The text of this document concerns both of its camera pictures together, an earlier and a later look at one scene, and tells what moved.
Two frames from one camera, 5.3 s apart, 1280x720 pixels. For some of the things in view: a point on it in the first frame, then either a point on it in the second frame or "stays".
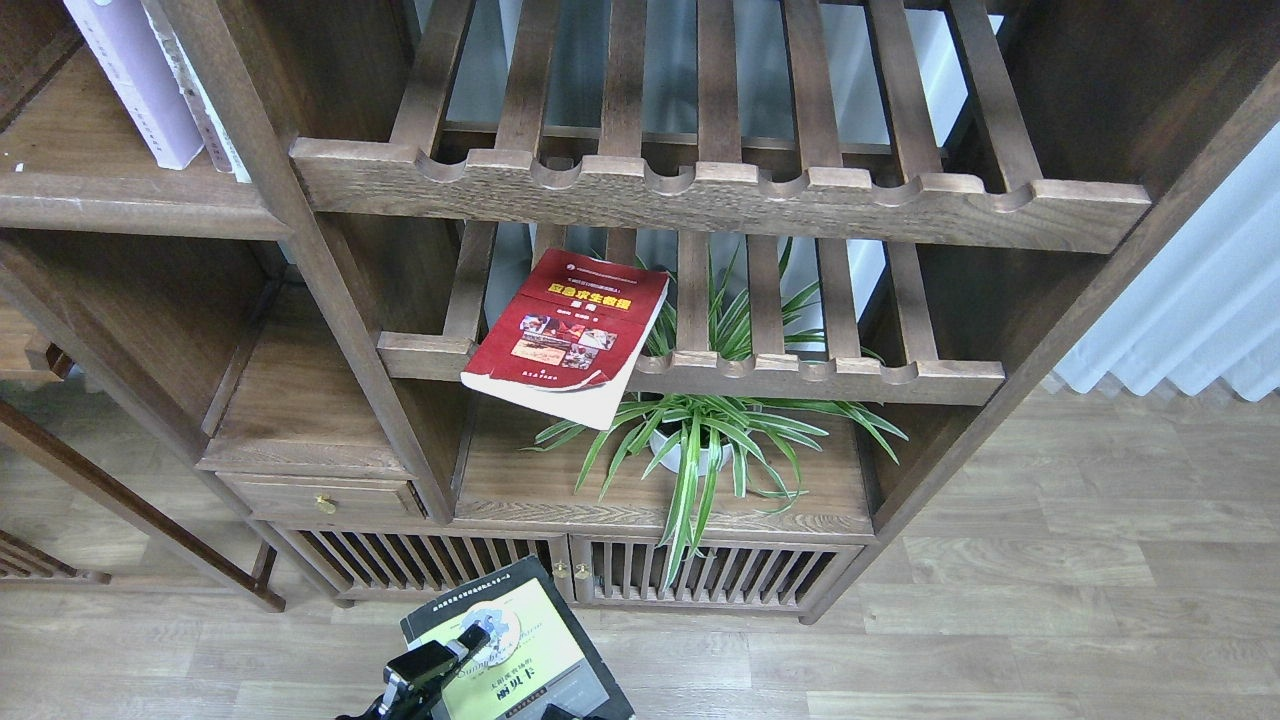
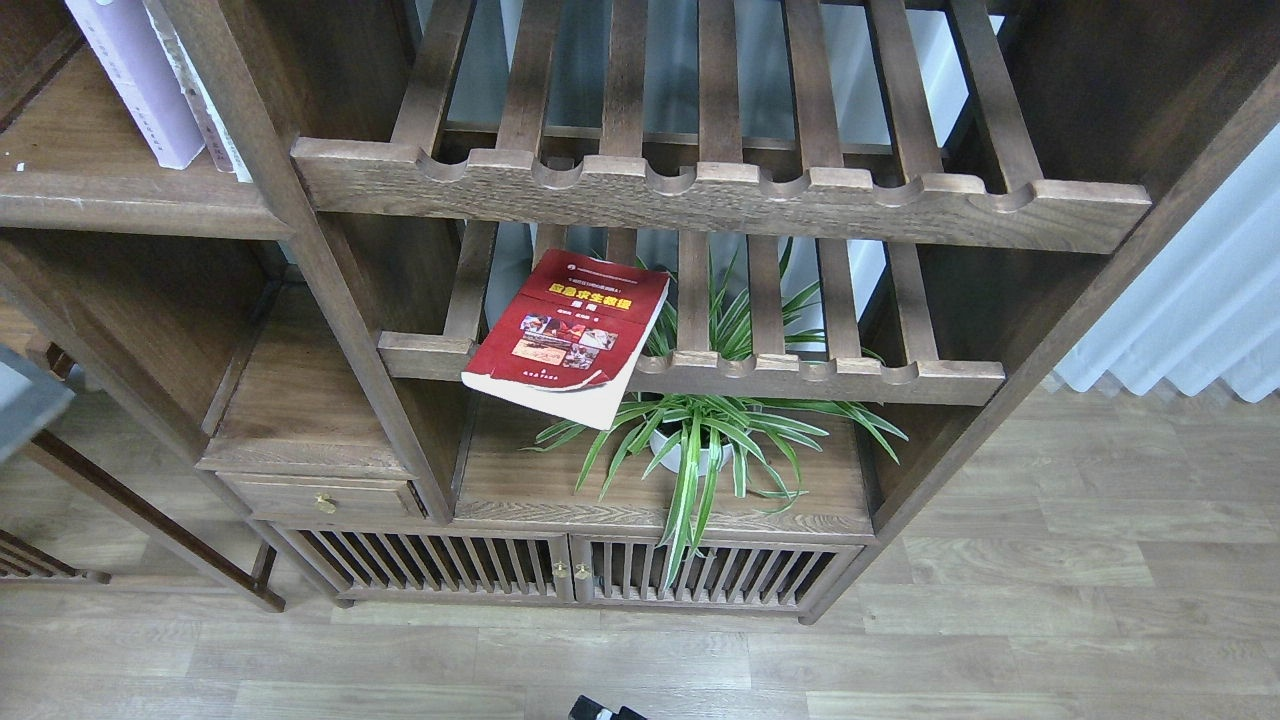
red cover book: x=571 y=338 stays
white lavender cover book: x=120 y=33 stays
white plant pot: x=673 y=461 stays
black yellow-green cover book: x=537 y=656 → x=31 y=397
